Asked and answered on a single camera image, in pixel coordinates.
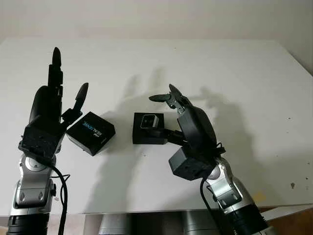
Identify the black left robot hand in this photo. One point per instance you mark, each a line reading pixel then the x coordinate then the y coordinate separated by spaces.
pixel 46 105

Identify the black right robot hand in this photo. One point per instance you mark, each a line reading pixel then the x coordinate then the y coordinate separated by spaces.
pixel 198 132

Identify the small silver depth camera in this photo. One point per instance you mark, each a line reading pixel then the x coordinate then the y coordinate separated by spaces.
pixel 147 121

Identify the black RealSense box lid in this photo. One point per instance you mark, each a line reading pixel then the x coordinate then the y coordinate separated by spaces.
pixel 93 134

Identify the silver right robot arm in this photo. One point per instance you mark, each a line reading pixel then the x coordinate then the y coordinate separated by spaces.
pixel 232 193

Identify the yellow tape piece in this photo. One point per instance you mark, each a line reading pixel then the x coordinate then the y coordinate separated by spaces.
pixel 258 196

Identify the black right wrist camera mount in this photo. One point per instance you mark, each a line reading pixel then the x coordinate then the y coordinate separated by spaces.
pixel 188 164

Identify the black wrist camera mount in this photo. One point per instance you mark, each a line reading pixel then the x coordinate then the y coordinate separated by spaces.
pixel 188 164
pixel 41 139

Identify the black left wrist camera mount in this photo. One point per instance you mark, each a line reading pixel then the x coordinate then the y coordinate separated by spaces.
pixel 41 139

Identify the black camera box base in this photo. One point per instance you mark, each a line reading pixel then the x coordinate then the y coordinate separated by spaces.
pixel 149 138

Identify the white table frame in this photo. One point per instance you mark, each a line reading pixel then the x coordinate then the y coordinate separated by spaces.
pixel 288 211

